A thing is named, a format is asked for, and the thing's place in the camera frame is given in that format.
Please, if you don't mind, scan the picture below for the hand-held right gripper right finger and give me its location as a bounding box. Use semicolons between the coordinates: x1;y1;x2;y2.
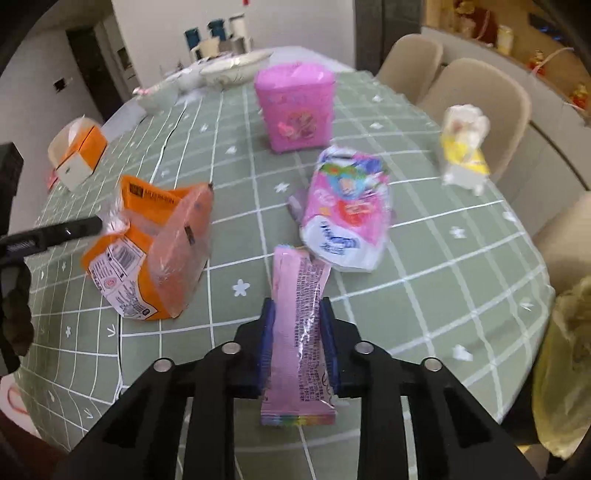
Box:
318;298;541;480

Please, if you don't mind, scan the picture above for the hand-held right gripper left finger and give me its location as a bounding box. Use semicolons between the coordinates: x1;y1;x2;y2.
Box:
53;298;278;480

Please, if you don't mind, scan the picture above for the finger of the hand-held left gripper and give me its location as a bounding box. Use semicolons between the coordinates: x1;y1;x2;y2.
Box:
34;216;103;245

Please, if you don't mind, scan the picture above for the pink long wrapper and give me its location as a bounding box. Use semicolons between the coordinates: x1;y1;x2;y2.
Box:
260;244;340;428

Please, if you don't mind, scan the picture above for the orange plastic snack bag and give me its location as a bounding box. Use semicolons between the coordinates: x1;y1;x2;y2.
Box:
82;174;215;321

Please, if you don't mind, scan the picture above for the pink lidded bin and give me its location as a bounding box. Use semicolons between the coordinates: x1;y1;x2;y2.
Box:
254;64;334;153

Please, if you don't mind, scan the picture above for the person's left hand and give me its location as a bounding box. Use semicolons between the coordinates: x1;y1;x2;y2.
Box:
0;265;34;357

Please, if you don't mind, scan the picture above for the orange white tissue box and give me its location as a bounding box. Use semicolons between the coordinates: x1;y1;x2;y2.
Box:
47;117;108;192

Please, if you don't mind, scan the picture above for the pink white cartoon packet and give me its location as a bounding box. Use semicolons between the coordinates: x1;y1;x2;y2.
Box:
300;145;395;273

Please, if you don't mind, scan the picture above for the small lilac wrapper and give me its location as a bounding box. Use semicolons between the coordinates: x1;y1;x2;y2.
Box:
288;189;310;222

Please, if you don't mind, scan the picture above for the white cup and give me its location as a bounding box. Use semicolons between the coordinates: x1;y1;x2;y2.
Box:
139;85;178;114

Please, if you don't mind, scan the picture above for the small white bowl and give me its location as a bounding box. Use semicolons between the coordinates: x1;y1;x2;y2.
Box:
175;65;206;90

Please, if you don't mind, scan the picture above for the white mug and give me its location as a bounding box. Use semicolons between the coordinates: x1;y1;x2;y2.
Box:
191;39;220;60

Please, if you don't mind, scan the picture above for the large white bowl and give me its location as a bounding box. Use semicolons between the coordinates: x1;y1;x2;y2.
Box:
199;51;274;88

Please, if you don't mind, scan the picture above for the yellow plastic bag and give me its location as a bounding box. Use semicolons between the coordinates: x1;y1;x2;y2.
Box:
531;277;591;460

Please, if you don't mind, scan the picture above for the yellow white tissue pack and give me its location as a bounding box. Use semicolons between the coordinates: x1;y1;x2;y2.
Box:
438;105;491;193

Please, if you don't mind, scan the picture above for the white canister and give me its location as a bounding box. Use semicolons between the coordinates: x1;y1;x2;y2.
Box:
228;15;252;51

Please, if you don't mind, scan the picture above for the beige chair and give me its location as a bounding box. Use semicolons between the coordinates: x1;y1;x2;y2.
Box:
375;33;444;104
531;191;591;296
416;58;532;181

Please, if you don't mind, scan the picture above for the large red gold statue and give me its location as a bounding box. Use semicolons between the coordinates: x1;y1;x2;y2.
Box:
455;0;497;38

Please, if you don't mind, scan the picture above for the wooden wall shelf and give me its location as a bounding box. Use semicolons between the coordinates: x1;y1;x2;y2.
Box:
422;0;591;121

